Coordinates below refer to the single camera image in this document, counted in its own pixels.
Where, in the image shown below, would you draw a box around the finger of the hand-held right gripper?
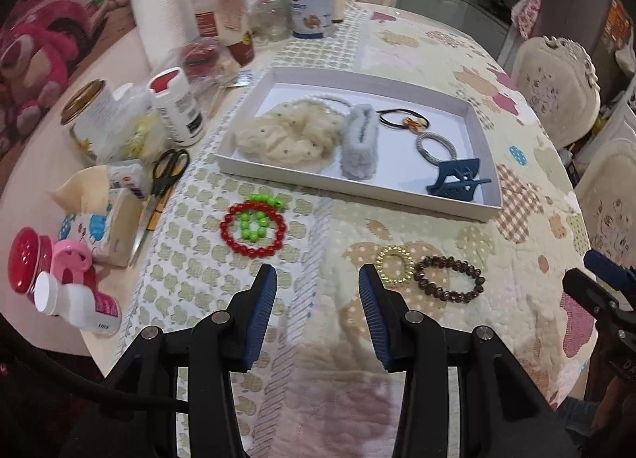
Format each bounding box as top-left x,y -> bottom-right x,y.
562,268 -> 636,340
584,250 -> 636,291

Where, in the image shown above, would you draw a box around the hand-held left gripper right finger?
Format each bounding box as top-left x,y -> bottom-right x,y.
358,263 -> 580,458

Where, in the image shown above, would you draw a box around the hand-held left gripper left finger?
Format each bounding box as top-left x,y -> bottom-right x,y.
102,263 -> 279,458

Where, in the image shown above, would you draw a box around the gold bead ring bracelet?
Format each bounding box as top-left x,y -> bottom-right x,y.
375,244 -> 417,285

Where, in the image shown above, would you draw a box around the dark brown bead bracelet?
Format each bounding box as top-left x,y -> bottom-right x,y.
414,255 -> 485,304

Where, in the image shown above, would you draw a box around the red bead bracelet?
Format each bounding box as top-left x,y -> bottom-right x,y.
219,201 -> 289,260

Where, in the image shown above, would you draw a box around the green bead bracelet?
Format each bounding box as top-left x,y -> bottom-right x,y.
237,194 -> 286,244

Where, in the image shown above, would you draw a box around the blue hair claw clip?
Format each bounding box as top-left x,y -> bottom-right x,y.
425,157 -> 493,200

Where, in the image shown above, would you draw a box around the grey fuzzy hair claw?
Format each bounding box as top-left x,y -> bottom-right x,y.
339,103 -> 381,182

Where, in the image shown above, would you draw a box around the silver ring hair tie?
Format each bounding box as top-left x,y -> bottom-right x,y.
415,131 -> 460,164

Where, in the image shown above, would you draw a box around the cream fluffy scrunchie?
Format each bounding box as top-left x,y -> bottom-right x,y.
235,101 -> 343,173

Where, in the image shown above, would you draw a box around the black hair tie with charm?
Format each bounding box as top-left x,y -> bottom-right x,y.
376,107 -> 434,133

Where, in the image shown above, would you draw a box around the pearl bead hair tie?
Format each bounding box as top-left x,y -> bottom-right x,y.
293,94 -> 356,116

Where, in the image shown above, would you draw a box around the white shallow box tray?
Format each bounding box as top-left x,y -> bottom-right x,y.
213,66 -> 504,223

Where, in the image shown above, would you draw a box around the person's jeans leg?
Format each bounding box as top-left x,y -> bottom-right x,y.
559,396 -> 604,441

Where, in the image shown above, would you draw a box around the quilted patchwork tablecloth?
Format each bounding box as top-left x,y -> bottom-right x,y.
82,1 -> 599,458

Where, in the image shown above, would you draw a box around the cartoon print tissue pack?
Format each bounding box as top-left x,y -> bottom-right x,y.
58,187 -> 145,267

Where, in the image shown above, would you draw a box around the white bottle with pink label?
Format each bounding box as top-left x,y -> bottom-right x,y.
34,272 -> 122,337

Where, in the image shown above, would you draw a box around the small white red box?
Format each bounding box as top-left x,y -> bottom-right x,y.
107,160 -> 152,200

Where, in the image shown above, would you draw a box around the cream tissue sheet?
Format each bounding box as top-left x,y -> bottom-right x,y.
48,165 -> 110,213

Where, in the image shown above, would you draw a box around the white bottle with red lid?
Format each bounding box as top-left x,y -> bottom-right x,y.
149,68 -> 206,147

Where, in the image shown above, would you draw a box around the clear bag with yellow contents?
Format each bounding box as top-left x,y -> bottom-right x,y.
107,85 -> 167,161

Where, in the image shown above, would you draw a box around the red lid shaker jar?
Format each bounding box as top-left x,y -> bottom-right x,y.
9,227 -> 54,296

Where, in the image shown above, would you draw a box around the red notice sheet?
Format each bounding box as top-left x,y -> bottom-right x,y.
603,0 -> 634,42

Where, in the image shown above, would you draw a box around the gold lid glass jar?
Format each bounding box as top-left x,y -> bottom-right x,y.
60,79 -> 127,163

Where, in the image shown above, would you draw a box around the red round lidded container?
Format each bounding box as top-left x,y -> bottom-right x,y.
181,39 -> 219,76

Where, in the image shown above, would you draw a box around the small clear glass jar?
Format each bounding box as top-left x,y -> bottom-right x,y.
248,0 -> 290,44

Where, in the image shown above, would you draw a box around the yellow lid glass jar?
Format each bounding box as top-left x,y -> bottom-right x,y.
179,0 -> 256,66

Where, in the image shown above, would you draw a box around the blue milk powder can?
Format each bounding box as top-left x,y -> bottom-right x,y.
288,0 -> 335,39

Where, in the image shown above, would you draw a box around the white paper towel roll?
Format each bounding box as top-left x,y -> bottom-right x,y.
129,0 -> 200,68

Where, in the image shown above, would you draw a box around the large pink plush bear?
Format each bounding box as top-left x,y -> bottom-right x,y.
0,16 -> 70,155

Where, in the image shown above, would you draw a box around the black handled scissors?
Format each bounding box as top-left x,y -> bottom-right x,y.
130,149 -> 190,267

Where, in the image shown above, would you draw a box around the black cable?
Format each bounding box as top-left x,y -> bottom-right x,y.
0,314 -> 192,411

